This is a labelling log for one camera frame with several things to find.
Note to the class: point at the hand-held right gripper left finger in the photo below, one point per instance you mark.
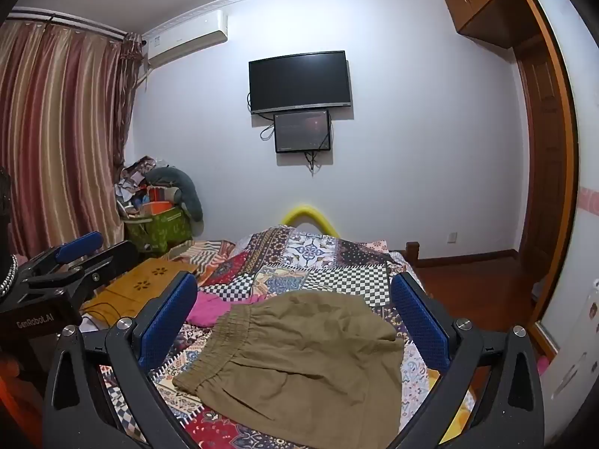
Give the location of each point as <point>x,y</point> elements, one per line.
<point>171,311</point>

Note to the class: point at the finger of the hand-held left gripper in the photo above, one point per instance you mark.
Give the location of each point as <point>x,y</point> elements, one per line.
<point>107,262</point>
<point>77,245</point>

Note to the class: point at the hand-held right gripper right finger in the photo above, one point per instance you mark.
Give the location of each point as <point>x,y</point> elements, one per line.
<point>419,322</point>

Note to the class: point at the olive green pants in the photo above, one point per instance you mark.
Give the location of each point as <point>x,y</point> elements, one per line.
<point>299,355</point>

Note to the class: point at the wooden lap tray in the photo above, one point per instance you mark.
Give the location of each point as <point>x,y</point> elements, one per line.
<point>135,280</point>

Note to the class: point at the pink garment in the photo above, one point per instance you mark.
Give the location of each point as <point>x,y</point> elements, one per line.
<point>213,306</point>

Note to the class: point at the green storage box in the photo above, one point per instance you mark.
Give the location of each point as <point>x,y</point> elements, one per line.
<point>161,231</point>

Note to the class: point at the pile of clutter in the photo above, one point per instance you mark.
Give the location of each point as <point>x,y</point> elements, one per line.
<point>135,182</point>

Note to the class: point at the yellow bed sheet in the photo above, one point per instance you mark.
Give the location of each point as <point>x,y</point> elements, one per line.
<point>461,411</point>

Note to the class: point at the grey plush pillow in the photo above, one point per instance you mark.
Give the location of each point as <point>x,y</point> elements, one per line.
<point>185,187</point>

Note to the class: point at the striped curtain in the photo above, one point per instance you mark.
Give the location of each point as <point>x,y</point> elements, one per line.
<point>61,126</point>

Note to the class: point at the pink slipper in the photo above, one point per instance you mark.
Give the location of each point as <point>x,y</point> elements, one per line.
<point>544,365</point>

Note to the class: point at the patchwork printed blanket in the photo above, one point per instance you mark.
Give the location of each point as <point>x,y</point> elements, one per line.
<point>299,262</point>

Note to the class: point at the yellow pillow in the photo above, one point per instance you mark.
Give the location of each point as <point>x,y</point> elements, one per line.
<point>306,213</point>

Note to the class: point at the wooden door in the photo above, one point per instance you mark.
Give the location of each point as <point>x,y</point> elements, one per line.
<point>543,159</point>

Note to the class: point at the curtain rod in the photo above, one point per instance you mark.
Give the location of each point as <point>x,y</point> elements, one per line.
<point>70,21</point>

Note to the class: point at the frosted sliding wardrobe door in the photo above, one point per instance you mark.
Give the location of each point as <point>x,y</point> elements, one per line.
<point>568,149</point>

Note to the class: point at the white air conditioner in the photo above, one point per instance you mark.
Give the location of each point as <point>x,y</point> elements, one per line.
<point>187,39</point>

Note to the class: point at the wooden overhead cabinet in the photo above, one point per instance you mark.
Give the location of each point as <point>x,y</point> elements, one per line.
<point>482,4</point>

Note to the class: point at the wooden bed post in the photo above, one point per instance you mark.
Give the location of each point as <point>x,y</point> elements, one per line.
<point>412,250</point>

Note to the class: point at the white wall socket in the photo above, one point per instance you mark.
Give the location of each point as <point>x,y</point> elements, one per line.
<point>452,237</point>

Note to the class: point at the small black wall monitor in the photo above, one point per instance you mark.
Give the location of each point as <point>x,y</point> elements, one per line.
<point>302,131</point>

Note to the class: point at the black wall television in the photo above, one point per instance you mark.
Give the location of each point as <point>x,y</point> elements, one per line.
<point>299,82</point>

